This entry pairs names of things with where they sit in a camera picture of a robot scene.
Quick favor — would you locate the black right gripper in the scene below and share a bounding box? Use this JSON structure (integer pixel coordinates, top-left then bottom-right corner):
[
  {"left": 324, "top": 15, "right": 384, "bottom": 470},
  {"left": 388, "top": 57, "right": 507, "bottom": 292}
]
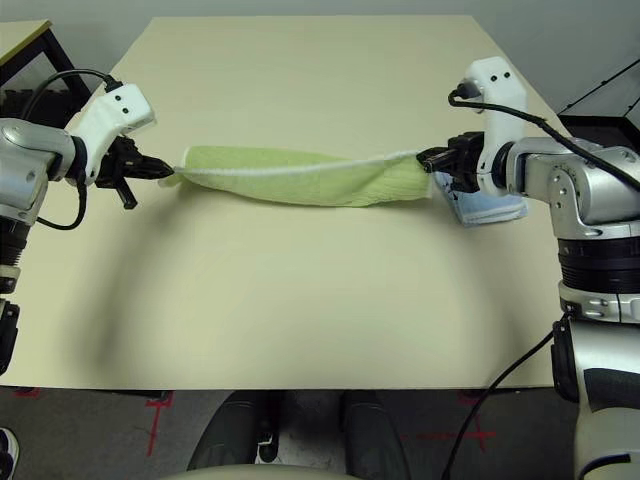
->
[{"left": 417, "top": 130, "right": 486, "bottom": 194}]

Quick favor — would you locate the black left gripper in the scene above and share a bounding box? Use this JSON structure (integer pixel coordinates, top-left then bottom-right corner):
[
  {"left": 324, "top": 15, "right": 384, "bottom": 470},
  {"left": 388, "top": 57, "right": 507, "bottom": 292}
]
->
[{"left": 94, "top": 137, "right": 175, "bottom": 211}]

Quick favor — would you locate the green terry towel white trim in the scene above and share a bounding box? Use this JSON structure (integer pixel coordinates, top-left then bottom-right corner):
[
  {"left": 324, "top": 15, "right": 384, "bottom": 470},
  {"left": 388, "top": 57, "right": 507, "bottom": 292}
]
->
[{"left": 158, "top": 144, "right": 434, "bottom": 209}]

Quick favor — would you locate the folded light blue towel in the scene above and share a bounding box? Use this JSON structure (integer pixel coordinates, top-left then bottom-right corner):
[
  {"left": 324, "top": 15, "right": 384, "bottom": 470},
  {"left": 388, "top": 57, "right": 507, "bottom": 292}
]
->
[{"left": 432, "top": 169, "right": 529, "bottom": 229}]

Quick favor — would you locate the black foam floor mat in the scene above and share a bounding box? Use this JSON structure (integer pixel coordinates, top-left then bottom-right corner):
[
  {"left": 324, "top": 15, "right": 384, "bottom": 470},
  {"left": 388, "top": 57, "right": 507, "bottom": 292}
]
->
[{"left": 0, "top": 87, "right": 66, "bottom": 121}]

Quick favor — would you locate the black low platform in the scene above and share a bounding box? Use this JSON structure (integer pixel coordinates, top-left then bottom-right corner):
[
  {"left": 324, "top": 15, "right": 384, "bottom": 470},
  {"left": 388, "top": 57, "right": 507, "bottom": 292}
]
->
[{"left": 557, "top": 113, "right": 640, "bottom": 151}]

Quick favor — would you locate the black tripod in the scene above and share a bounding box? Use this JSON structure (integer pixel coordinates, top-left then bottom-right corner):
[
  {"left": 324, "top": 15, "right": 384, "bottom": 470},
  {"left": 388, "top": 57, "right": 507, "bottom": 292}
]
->
[{"left": 557, "top": 58, "right": 640, "bottom": 114}]

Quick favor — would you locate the dark grey robot left leg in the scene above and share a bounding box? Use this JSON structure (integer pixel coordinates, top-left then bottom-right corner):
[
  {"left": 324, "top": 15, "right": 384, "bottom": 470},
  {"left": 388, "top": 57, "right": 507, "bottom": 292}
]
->
[{"left": 187, "top": 389, "right": 279, "bottom": 474}]

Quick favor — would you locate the dark grey robot leg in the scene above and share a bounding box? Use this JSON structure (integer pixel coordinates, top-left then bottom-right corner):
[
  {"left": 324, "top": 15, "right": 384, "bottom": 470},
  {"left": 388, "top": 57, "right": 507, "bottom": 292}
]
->
[
  {"left": 339, "top": 389, "right": 416, "bottom": 480},
  {"left": 187, "top": 389, "right": 279, "bottom": 474}
]

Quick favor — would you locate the dark grey robot right leg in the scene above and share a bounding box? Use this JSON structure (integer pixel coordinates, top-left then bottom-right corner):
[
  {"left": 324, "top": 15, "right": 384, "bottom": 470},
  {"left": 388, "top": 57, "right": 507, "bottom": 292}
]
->
[{"left": 339, "top": 389, "right": 416, "bottom": 480}]

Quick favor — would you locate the white bystander shoe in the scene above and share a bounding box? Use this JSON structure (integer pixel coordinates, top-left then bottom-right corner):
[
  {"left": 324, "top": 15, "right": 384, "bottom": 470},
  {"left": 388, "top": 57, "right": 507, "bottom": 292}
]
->
[{"left": 0, "top": 427, "right": 21, "bottom": 474}]

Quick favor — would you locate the beige robot torso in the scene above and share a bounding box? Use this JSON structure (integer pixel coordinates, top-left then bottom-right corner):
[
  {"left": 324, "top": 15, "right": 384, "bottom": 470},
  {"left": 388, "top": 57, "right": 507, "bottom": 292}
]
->
[{"left": 172, "top": 462, "right": 361, "bottom": 480}]

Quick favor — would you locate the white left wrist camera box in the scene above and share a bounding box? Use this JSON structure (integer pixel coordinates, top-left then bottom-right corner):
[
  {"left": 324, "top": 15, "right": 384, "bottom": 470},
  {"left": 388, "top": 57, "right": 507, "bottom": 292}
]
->
[{"left": 69, "top": 83, "right": 157, "bottom": 184}]

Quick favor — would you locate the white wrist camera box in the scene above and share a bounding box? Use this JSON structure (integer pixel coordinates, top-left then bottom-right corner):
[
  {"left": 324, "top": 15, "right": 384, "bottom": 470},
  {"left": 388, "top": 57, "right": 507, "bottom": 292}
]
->
[
  {"left": 457, "top": 57, "right": 529, "bottom": 194},
  {"left": 69, "top": 83, "right": 157, "bottom": 184}
]

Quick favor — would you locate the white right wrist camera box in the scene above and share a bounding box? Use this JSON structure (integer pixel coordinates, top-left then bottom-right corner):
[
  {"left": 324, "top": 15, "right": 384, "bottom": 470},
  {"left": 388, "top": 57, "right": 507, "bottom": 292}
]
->
[{"left": 457, "top": 57, "right": 529, "bottom": 194}]

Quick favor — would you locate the black left wrist camera cable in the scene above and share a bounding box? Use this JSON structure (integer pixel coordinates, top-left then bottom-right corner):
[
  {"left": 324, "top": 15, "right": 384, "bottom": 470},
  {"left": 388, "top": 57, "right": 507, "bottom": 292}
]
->
[{"left": 22, "top": 69, "right": 124, "bottom": 231}]

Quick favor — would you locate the beige side table black frame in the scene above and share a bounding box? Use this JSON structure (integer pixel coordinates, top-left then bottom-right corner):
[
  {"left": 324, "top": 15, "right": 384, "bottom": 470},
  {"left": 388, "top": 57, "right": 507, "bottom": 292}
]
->
[{"left": 0, "top": 18, "right": 92, "bottom": 96}]

